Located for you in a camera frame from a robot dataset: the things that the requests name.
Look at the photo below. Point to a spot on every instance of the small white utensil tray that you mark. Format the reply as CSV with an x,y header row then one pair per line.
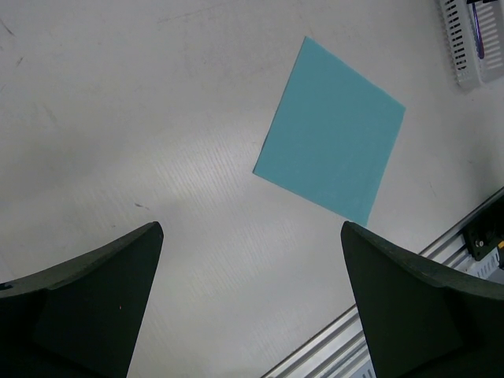
x,y
469,70

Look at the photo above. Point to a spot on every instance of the iridescent spoon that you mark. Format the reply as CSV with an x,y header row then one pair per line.
x,y
477,29

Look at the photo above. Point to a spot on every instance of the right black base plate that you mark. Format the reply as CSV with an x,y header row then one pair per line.
x,y
483,234

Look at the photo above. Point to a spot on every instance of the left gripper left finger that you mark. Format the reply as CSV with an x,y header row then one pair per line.
x,y
80,318

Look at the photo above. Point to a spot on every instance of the blue paper napkin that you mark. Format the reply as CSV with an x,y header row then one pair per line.
x,y
331,136

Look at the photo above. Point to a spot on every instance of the aluminium mounting rail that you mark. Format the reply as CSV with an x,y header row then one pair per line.
x,y
341,349

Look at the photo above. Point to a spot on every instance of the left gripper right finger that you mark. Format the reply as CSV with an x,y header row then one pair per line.
x,y
421,318

